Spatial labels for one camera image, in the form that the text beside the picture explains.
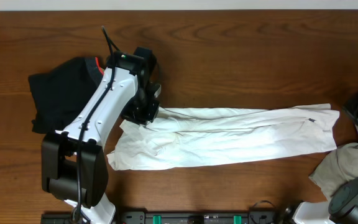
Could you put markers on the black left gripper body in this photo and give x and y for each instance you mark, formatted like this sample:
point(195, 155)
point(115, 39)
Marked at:
point(140, 114)

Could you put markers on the white Puma t-shirt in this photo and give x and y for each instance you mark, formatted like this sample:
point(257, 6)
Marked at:
point(196, 137)

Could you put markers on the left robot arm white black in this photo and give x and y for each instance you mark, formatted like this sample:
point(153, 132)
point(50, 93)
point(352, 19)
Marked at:
point(74, 168)

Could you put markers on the grey garment at right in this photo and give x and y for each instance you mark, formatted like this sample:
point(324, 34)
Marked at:
point(338, 168)

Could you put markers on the black folded garment orange trim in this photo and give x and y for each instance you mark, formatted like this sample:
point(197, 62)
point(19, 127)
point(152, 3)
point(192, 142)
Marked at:
point(61, 94)

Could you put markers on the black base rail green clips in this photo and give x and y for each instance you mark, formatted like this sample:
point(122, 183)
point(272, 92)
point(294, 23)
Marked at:
point(255, 215)

